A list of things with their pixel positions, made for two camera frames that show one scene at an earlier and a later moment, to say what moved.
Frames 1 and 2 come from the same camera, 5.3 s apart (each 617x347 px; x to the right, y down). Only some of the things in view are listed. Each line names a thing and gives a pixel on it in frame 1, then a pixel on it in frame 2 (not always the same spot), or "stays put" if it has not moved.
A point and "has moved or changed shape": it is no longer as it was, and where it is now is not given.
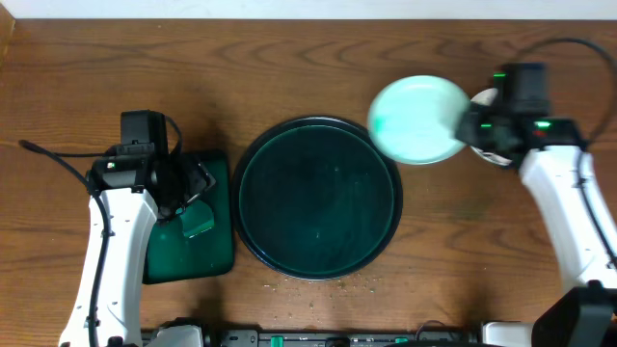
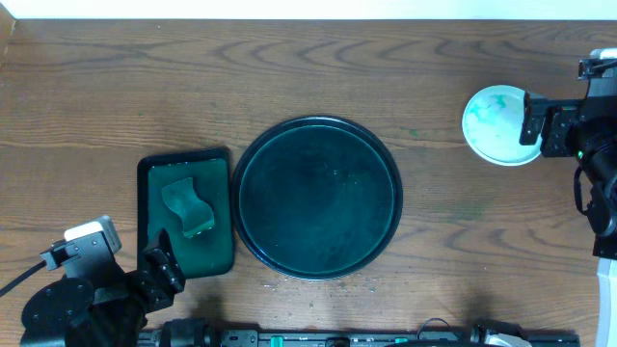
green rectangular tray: (172, 255) stays put
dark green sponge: (197, 218) stays put
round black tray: (312, 199) stays put
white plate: (413, 119) has moved or changed shape
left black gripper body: (191, 178) → (146, 282)
